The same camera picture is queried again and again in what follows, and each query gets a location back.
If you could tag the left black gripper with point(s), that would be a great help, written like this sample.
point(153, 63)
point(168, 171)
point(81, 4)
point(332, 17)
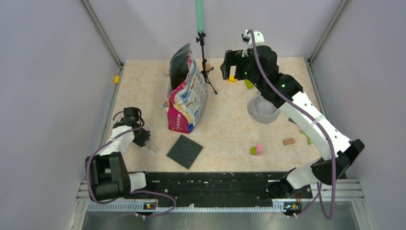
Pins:
point(145, 135)

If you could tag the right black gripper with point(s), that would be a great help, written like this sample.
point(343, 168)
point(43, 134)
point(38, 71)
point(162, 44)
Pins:
point(230, 60)

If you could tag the colourful pet food bag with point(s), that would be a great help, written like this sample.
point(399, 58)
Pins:
point(186, 92)

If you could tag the clear plastic scoop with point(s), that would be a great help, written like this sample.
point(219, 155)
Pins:
point(152, 147)

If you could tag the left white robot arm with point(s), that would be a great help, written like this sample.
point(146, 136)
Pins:
point(107, 176)

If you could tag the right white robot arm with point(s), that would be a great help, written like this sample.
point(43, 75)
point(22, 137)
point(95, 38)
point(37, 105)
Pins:
point(257, 63)

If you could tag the grey double pet bowl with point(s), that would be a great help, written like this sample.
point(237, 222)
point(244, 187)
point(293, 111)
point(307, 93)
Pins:
point(262, 110)

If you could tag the yellow toy brick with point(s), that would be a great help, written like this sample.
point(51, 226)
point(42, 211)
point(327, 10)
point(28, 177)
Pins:
point(232, 79)

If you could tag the long green toy brick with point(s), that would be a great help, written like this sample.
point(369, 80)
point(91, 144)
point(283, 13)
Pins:
point(248, 84)

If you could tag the black tripod with green pole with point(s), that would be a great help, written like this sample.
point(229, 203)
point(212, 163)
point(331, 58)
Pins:
point(199, 10)

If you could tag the black square mat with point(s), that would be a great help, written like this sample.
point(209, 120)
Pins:
point(184, 151)

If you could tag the green and pink brick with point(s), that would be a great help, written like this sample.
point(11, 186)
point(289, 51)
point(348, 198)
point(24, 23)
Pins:
point(256, 150)

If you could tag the small wooden block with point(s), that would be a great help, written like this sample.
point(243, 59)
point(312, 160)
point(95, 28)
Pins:
point(289, 141)

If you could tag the green curved toy piece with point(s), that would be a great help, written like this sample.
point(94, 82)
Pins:
point(308, 140)

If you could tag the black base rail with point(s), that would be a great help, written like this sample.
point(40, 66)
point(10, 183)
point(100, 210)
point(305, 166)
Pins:
point(224, 189)

